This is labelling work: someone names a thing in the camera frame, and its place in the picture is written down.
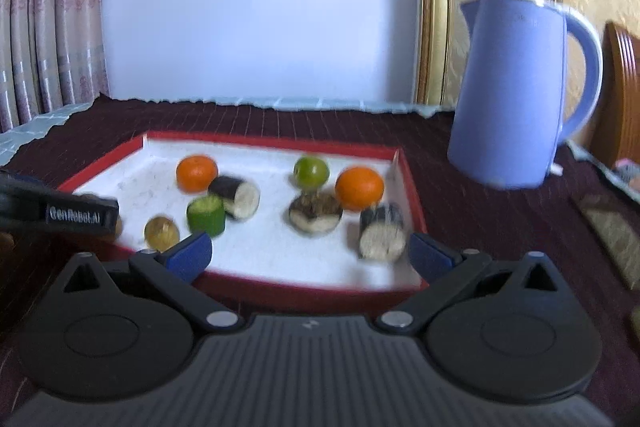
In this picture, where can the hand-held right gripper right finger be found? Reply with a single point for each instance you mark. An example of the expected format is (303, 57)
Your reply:
(431, 257)

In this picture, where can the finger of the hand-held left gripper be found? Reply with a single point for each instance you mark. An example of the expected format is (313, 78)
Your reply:
(25, 183)

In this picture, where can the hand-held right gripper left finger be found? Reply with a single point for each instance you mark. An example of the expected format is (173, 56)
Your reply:
(190, 257)

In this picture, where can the small yellow-brown fruit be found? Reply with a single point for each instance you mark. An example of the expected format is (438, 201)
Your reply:
(161, 232)

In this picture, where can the green cucumber piece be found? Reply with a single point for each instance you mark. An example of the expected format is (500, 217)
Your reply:
(205, 217)

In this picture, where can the dark purple sugarcane piece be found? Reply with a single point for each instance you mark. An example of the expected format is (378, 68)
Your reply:
(382, 232)
(232, 194)

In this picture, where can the large orange mandarin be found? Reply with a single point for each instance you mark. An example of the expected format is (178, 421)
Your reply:
(196, 173)

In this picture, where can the red cardboard tray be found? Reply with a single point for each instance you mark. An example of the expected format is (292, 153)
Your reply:
(280, 252)

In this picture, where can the small orange mandarin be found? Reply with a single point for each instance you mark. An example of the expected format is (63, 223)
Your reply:
(359, 188)

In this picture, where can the knobby dark sugarcane piece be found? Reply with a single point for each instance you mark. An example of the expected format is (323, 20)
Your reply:
(315, 214)

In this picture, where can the green lime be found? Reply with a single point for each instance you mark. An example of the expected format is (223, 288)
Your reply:
(311, 172)

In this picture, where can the dark striped table cloth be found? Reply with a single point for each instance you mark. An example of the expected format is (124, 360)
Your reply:
(500, 232)

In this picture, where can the pink patterned curtain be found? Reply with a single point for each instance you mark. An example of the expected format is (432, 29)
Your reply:
(50, 32)

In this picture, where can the blue electric kettle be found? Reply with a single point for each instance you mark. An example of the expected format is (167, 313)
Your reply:
(510, 97)

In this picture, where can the pink patterned cloth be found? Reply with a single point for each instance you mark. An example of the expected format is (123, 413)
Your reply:
(629, 172)

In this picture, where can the wooden chair back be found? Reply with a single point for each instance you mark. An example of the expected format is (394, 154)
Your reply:
(622, 107)

